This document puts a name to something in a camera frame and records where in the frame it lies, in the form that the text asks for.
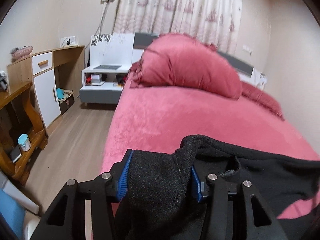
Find black knitted garment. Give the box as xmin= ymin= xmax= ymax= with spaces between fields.
xmin=115 ymin=135 xmax=319 ymax=239

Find pink bed cover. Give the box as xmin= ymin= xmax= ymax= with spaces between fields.
xmin=101 ymin=79 xmax=319 ymax=219

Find carved wooden chair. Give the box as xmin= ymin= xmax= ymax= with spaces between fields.
xmin=1 ymin=81 xmax=48 ymax=186

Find black storage box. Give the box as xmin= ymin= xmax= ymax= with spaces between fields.
xmin=59 ymin=89 xmax=74 ymax=115

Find blue white mug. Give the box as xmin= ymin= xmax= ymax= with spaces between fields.
xmin=17 ymin=134 xmax=31 ymax=152

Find teal object in cabinet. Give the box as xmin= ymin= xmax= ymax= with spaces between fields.
xmin=56 ymin=88 xmax=64 ymax=100

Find flat pink pillow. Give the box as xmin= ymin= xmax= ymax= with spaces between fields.
xmin=241 ymin=81 xmax=285 ymax=121

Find blue cushion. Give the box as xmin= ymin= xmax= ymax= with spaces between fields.
xmin=0 ymin=189 xmax=25 ymax=239

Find wooden white cabinet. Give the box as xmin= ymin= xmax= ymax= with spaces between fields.
xmin=6 ymin=46 xmax=85 ymax=128

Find white grey nightstand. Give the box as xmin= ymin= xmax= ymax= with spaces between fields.
xmin=79 ymin=33 xmax=135 ymax=105

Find large pink pillow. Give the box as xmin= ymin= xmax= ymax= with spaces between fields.
xmin=130 ymin=34 xmax=242 ymax=99

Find grey white headboard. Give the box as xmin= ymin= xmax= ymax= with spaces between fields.
xmin=131 ymin=33 xmax=267 ymax=90

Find pink basket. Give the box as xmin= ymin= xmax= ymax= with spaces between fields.
xmin=10 ymin=46 xmax=33 ymax=61

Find patterned white curtain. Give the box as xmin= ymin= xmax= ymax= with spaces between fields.
xmin=113 ymin=0 xmax=243 ymax=55

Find wall power socket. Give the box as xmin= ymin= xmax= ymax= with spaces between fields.
xmin=60 ymin=36 xmax=77 ymax=48

